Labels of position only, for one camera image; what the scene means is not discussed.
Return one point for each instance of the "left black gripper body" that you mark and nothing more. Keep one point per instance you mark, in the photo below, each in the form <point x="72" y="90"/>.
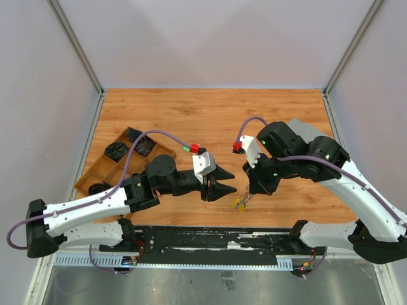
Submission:
<point x="192" y="184"/>

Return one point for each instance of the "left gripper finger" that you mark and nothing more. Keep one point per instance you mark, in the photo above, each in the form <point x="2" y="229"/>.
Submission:
<point x="221" y="174"/>
<point x="218" y="190"/>

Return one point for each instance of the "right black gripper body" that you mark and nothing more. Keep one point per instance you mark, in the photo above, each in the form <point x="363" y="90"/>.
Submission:
<point x="267" y="173"/>

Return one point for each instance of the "keyring with coloured keys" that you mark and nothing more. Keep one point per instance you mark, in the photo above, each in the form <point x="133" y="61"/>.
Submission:
<point x="241" y="202"/>

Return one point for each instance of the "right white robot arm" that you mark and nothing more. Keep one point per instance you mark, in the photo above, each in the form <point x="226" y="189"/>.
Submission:
<point x="277" y="153"/>

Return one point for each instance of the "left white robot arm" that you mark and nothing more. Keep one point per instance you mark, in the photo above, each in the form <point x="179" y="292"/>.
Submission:
<point x="51" y="227"/>

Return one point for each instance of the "grey cloth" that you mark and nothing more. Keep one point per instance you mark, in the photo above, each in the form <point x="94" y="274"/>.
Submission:
<point x="305" y="131"/>

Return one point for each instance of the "black items in tray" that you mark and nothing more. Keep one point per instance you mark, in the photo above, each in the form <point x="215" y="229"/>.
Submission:
<point x="144" y="145"/>

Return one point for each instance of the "green black item in tray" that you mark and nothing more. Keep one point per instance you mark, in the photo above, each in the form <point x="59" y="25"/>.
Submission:
<point x="116" y="151"/>

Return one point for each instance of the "wooden compartment tray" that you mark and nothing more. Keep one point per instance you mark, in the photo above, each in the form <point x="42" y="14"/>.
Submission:
<point x="105" y="173"/>

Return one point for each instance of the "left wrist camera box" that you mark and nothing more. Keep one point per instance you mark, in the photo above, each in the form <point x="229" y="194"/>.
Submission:
<point x="203" y="164"/>

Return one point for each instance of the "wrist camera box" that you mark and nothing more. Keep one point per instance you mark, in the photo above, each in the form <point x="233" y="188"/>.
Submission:
<point x="203" y="164"/>
<point x="251" y="150"/>

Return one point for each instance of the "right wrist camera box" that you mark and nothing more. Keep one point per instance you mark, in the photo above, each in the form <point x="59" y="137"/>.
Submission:
<point x="251" y="150"/>

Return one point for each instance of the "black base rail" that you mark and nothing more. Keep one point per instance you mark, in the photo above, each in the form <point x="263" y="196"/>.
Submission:
<point x="213" y="246"/>

